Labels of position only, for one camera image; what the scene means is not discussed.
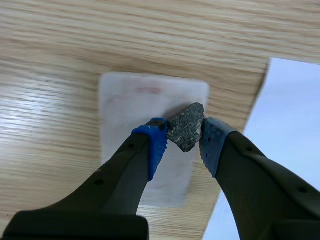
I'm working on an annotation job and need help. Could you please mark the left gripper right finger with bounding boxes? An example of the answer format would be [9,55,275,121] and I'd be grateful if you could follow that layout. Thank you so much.
[198,116,320,240]

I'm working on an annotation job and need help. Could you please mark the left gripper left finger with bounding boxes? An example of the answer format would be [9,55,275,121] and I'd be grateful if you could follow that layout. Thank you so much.
[0,117,169,240]

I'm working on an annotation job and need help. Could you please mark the small dark stone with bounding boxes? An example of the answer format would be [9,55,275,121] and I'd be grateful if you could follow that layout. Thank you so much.
[166,101,206,154]

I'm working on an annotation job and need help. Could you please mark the small white tile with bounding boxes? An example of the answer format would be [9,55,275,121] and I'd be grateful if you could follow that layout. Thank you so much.
[98,72,210,208]

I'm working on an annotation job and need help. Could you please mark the white sheet of paper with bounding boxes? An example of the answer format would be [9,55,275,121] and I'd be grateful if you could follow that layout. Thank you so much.
[201,57,320,240]

